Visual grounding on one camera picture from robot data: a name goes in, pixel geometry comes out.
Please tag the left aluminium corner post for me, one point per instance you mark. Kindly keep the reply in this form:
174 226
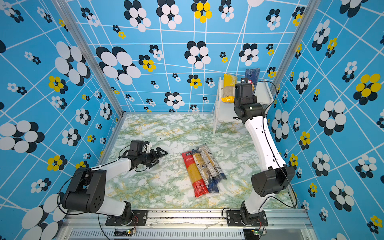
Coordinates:
80 40

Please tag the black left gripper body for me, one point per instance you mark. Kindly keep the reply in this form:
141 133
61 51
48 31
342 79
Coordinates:
145 159

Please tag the aluminium corner post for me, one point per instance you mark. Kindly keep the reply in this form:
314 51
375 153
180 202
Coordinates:
80 40
310 11

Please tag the yellow spaghetti bag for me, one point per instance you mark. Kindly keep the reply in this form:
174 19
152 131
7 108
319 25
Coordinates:
228 94

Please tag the right aluminium corner post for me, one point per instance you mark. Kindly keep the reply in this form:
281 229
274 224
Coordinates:
310 11

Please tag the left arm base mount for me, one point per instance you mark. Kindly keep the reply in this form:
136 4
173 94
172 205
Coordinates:
129 218

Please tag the red spaghetti bag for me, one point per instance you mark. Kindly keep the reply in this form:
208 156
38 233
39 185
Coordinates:
197 181

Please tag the dark blue clear spaghetti bag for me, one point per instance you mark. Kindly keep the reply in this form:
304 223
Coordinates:
209 181

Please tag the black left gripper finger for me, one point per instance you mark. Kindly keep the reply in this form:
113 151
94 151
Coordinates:
152 162
156 154

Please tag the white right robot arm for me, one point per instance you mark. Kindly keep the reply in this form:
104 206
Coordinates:
275 175

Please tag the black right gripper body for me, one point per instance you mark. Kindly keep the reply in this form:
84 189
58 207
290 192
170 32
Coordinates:
255 99

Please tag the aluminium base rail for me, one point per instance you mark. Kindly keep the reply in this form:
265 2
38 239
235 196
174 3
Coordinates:
189 224

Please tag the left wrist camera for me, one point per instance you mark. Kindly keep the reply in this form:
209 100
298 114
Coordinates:
139 146

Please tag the white two-tier shelf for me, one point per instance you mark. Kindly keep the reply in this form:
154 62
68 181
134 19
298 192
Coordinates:
231 113

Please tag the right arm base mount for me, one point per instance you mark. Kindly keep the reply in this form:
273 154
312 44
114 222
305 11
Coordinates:
241 218

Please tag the blue Barilla spaghetti bag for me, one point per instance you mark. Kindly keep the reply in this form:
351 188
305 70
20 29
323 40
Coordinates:
252 77

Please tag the clear striped spaghetti bag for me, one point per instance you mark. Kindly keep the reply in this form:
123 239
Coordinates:
211 163

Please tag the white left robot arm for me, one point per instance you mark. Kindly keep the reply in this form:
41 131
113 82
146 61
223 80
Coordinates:
86 190

